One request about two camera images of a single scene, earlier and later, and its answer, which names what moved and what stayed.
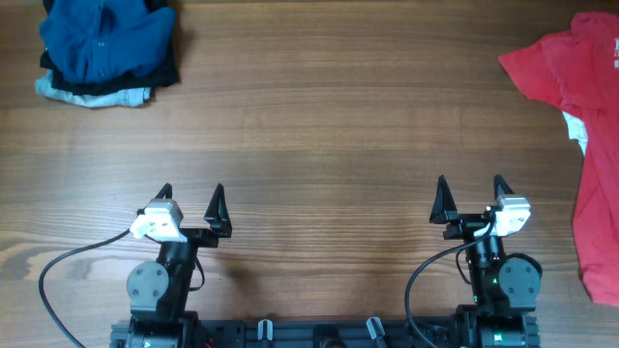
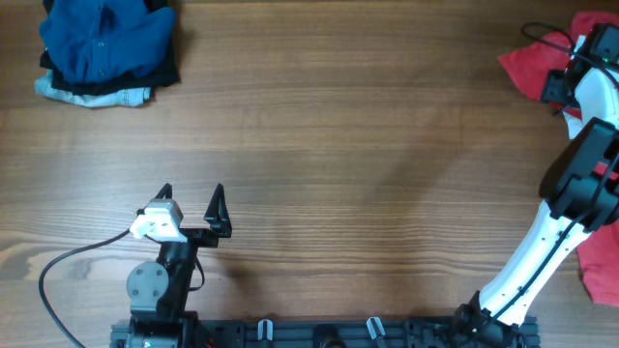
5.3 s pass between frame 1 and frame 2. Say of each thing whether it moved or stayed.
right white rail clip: stayed
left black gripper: stayed
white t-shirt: stayed
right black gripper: moved
